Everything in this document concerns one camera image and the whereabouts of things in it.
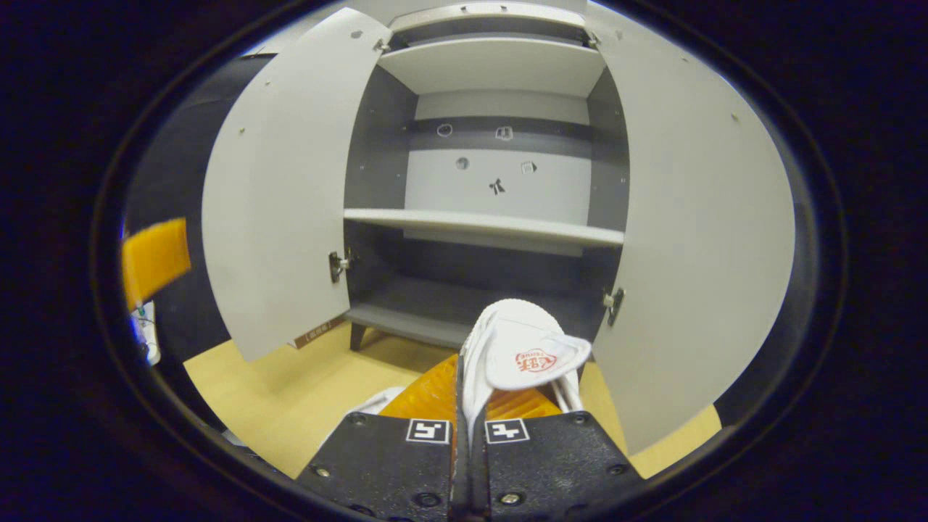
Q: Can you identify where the grey cabinet drawer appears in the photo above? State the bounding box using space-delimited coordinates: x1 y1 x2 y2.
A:
390 1 588 31

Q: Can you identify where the grey cabinet shelf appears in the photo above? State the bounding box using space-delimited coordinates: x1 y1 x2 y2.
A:
343 208 626 249
377 36 607 99

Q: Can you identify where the grey shoe cabinet door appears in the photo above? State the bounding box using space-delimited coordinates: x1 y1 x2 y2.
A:
201 7 394 363
584 0 797 456

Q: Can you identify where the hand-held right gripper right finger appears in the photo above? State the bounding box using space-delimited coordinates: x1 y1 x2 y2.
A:
470 388 646 522

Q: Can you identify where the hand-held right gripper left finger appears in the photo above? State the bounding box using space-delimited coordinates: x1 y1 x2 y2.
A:
296 353 459 522

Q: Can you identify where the grey shoe cabinet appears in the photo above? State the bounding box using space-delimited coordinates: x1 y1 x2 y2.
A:
342 0 630 352

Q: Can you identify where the white canvas shoe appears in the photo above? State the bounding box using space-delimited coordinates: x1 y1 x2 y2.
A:
319 386 408 452
460 298 593 454

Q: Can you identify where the brown book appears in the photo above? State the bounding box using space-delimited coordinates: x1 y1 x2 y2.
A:
293 316 347 351

